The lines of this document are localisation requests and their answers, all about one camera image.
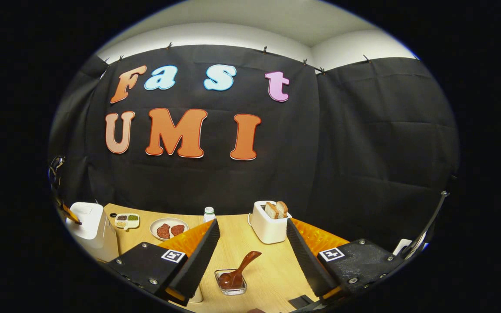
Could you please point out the white divided grain dish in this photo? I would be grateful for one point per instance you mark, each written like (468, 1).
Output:
(127, 221)

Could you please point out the white toaster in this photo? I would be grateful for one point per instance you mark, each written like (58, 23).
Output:
(268, 230)

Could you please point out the brown wooden spoon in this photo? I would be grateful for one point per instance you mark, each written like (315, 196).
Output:
(239, 269)

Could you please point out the white rice cooker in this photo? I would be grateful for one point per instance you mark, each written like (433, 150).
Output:
(94, 230)

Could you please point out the red meat piece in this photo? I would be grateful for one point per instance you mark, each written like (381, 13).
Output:
(163, 231)
(177, 229)

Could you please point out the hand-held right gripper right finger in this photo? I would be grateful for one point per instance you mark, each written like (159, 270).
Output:
(309, 261)

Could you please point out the clear glass dish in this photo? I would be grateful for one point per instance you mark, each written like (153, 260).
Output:
(196, 296)

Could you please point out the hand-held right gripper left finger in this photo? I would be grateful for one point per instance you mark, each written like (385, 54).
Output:
(198, 261)

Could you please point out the white drink bottle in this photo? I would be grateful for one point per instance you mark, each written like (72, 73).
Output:
(209, 214)

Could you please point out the toast bread slice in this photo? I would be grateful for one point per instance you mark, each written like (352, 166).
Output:
(271, 210)
(282, 208)

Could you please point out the round beige plate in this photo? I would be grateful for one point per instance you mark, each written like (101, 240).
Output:
(170, 221)

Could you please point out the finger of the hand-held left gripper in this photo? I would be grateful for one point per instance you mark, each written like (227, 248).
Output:
(71, 215)

